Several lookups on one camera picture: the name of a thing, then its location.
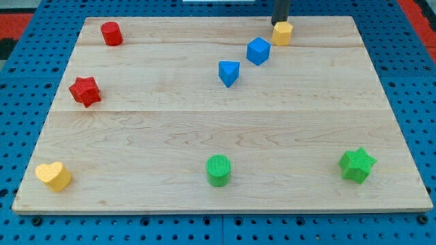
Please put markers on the wooden board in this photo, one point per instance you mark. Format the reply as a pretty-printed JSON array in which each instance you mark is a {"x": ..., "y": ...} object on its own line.
[{"x": 284, "y": 125}]

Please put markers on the green cylinder block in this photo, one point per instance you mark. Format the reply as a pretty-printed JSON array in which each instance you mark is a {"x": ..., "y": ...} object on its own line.
[{"x": 218, "y": 170}]

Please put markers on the blue triangle block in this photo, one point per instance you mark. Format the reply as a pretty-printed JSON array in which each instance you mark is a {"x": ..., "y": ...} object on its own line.
[{"x": 229, "y": 72}]

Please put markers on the blue cube block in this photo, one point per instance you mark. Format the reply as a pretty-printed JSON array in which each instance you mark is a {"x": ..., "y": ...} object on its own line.
[{"x": 258, "y": 51}]

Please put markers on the yellow hexagon block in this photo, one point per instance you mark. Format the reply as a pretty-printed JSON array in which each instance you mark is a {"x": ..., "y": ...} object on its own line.
[{"x": 282, "y": 33}]

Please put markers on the red star block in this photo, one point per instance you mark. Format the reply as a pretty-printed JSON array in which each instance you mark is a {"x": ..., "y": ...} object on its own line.
[{"x": 85, "y": 91}]

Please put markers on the red cylinder block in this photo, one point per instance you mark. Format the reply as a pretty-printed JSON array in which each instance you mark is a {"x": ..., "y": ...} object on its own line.
[{"x": 111, "y": 33}]

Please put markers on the green star block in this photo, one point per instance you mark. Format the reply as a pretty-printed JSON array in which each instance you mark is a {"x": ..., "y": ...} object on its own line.
[{"x": 356, "y": 165}]

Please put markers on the yellow heart block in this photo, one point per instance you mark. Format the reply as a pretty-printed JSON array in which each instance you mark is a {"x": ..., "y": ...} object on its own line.
[{"x": 55, "y": 175}]

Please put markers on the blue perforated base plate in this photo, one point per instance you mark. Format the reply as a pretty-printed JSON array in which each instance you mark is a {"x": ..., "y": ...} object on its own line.
[{"x": 39, "y": 37}]

